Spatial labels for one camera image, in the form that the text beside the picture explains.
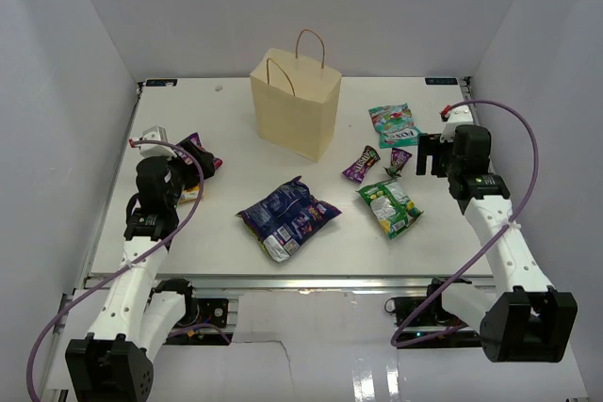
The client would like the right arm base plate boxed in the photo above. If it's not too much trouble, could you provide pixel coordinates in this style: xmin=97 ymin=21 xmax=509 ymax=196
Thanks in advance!
xmin=383 ymin=296 xmax=449 ymax=327

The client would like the teal candy bag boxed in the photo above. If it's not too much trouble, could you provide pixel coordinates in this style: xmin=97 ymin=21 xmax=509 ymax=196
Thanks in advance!
xmin=368 ymin=104 xmax=422 ymax=149

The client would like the right blue table label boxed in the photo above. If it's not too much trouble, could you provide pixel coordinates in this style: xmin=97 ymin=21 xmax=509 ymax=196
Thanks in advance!
xmin=425 ymin=77 xmax=458 ymax=86

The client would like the yellow snack pack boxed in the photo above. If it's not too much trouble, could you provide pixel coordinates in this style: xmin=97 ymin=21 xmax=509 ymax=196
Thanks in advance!
xmin=178 ymin=184 xmax=204 ymax=204

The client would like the green chips bag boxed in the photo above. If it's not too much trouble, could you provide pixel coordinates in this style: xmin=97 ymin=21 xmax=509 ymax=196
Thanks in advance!
xmin=357 ymin=179 xmax=423 ymax=239

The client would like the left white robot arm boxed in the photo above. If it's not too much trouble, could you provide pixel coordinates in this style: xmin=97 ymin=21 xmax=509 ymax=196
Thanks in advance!
xmin=65 ymin=144 xmax=216 ymax=401

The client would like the small purple candy pack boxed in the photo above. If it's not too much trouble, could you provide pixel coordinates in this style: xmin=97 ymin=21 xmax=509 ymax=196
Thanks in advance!
xmin=384 ymin=148 xmax=413 ymax=178

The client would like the purple pink gummy bag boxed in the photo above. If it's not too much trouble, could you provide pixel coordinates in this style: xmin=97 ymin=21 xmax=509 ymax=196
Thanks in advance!
xmin=177 ymin=133 xmax=222 ymax=170

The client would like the beige paper bag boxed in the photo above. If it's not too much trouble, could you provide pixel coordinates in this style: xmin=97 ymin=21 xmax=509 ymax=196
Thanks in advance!
xmin=250 ymin=46 xmax=342 ymax=162

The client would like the purple skittles pack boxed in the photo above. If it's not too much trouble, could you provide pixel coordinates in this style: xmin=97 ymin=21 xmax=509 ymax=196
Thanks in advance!
xmin=341 ymin=145 xmax=381 ymax=184

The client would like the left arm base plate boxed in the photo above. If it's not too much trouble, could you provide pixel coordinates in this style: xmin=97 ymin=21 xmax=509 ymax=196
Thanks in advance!
xmin=192 ymin=298 xmax=229 ymax=328

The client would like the dark blue snack bag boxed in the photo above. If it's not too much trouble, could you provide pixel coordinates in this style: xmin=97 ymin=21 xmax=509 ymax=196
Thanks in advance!
xmin=236 ymin=176 xmax=341 ymax=264

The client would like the aluminium frame rail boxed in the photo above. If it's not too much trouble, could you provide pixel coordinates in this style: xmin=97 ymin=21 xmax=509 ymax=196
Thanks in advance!
xmin=82 ymin=274 xmax=498 ymax=293

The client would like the left blue table label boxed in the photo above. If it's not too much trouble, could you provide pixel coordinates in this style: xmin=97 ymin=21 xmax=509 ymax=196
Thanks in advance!
xmin=145 ymin=79 xmax=178 ymax=88

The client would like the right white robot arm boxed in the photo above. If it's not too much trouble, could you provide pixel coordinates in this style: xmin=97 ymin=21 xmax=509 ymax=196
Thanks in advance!
xmin=416 ymin=125 xmax=578 ymax=362

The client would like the blue table label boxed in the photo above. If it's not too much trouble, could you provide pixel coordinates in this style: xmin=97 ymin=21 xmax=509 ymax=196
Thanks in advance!
xmin=145 ymin=79 xmax=178 ymax=88
xmin=425 ymin=77 xmax=458 ymax=86

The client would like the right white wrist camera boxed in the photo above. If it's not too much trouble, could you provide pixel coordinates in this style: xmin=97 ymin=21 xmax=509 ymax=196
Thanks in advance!
xmin=440 ymin=105 xmax=474 ymax=141

